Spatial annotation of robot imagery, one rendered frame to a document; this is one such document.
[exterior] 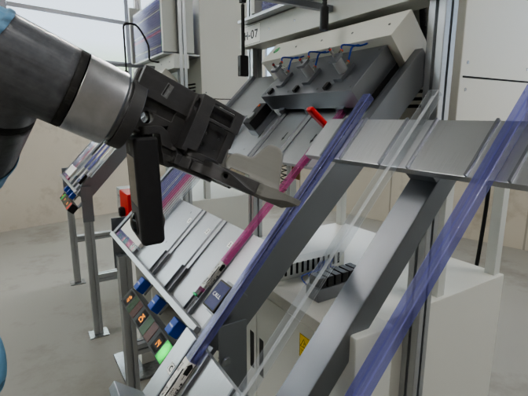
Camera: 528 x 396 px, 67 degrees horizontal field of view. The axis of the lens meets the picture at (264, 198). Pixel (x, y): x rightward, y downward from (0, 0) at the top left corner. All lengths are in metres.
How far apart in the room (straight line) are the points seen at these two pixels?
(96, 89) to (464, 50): 0.84
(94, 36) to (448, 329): 4.23
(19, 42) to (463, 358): 1.26
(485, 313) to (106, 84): 1.21
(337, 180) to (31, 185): 3.94
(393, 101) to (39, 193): 4.00
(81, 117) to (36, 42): 0.07
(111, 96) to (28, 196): 4.12
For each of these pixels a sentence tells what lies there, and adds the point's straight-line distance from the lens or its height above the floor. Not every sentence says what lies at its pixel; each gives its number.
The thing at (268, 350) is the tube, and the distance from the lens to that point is 0.44.
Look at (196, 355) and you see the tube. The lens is 0.53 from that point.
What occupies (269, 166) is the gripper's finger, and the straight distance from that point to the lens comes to 0.43.
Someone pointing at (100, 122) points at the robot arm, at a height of 1.08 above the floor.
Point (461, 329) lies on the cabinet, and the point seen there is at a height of 0.50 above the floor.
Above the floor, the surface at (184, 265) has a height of 0.76.
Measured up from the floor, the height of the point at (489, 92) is 1.14.
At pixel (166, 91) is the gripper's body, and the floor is 1.10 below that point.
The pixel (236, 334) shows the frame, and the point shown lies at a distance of 0.67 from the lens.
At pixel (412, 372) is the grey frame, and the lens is 1.08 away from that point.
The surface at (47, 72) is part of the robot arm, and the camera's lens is 0.38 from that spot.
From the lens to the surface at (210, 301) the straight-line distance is 0.67.
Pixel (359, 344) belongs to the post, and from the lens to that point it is 0.47.
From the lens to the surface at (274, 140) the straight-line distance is 0.99.
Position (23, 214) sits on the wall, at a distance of 4.51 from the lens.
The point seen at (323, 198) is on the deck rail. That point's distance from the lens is 0.75.
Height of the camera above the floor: 1.08
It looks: 12 degrees down
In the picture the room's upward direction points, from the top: straight up
